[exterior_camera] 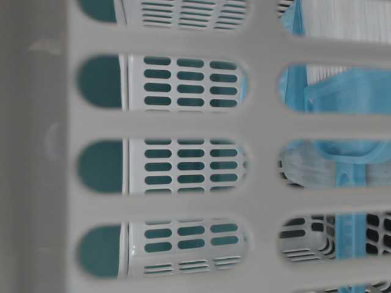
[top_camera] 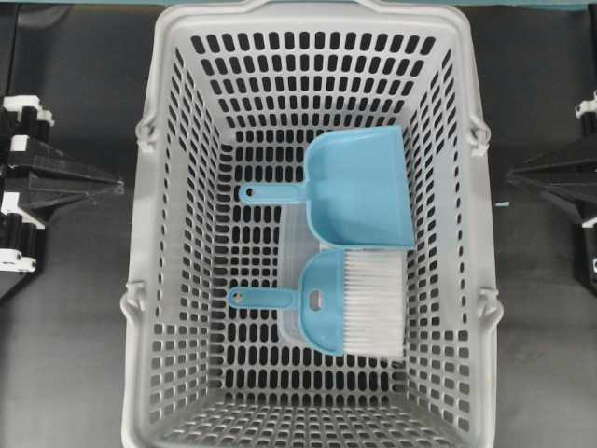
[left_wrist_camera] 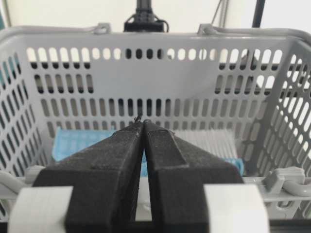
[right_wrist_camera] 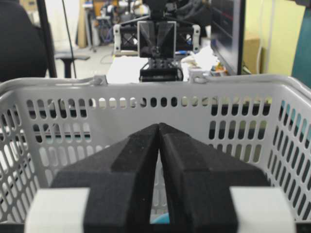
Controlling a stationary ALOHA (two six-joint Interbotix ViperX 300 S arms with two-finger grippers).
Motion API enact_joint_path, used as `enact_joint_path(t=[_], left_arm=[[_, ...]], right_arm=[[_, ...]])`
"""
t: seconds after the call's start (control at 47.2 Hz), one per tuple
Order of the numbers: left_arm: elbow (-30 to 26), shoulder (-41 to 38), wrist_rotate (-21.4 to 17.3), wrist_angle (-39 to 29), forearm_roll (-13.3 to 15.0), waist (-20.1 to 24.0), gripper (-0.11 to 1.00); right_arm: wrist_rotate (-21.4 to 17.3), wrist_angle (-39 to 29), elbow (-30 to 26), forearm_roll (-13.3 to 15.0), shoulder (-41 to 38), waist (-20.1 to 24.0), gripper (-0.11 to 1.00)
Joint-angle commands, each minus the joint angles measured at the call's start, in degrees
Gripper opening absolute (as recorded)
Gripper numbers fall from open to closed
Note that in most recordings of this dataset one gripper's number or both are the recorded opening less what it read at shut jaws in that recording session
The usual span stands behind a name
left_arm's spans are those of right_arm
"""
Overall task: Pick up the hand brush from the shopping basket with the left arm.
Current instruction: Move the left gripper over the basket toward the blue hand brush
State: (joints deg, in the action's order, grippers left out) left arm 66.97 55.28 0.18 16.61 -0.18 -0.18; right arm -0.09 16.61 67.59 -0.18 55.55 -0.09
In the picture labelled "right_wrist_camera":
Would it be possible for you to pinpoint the white crumpled cloth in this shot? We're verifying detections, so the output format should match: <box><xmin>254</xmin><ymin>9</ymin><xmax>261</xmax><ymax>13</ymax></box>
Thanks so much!
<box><xmin>181</xmin><ymin>46</ymin><xmax>219</xmax><ymax>70</ymax></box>

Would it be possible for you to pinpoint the black and white opposite gripper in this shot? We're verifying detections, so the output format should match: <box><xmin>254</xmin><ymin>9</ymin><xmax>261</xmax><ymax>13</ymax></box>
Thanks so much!
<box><xmin>113</xmin><ymin>20</ymin><xmax>201</xmax><ymax>82</ymax></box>

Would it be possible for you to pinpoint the brown cardboard box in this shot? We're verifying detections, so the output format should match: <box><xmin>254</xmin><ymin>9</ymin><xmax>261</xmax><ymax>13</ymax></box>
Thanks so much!
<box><xmin>243</xmin><ymin>33</ymin><xmax>260</xmax><ymax>74</ymax></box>

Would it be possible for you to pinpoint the light blue object in basket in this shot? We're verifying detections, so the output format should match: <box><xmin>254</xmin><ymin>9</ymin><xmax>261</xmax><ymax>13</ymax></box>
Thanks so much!
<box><xmin>150</xmin><ymin>213</ymin><xmax>170</xmax><ymax>224</ymax></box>

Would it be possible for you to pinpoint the dark computer monitor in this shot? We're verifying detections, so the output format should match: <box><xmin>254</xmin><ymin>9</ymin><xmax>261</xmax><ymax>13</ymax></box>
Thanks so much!
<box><xmin>210</xmin><ymin>0</ymin><xmax>246</xmax><ymax>75</ymax></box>

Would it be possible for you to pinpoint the grey plastic shopping basket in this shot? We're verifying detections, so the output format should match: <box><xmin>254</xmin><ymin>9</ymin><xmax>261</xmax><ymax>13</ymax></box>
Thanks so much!
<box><xmin>0</xmin><ymin>75</ymin><xmax>311</xmax><ymax>223</ymax></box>

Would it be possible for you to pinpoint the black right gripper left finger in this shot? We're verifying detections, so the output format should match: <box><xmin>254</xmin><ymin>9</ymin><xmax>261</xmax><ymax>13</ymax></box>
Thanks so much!
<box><xmin>24</xmin><ymin>123</ymin><xmax>160</xmax><ymax>233</ymax></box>

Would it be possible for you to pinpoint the black office chair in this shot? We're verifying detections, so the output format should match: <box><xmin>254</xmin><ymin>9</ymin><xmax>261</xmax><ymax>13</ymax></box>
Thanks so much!
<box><xmin>0</xmin><ymin>0</ymin><xmax>91</xmax><ymax>83</ymax></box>

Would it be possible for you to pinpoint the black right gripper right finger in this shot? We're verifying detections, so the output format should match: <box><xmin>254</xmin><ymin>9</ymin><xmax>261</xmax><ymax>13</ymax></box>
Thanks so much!
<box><xmin>158</xmin><ymin>122</ymin><xmax>297</xmax><ymax>233</ymax></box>

